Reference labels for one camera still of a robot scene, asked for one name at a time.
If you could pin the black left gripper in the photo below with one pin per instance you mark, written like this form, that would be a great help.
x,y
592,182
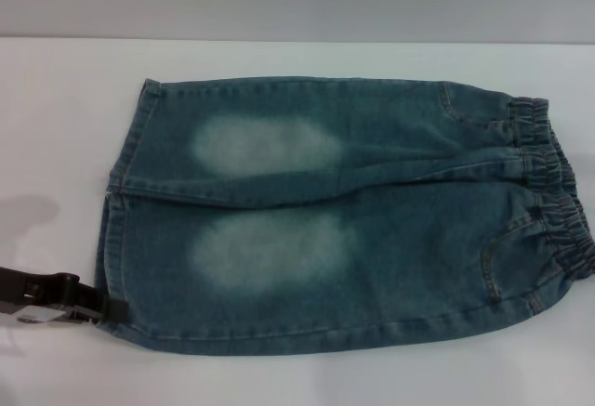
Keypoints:
x,y
32,292

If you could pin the blue denim shorts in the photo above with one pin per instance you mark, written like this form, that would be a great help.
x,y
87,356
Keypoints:
x,y
372,239

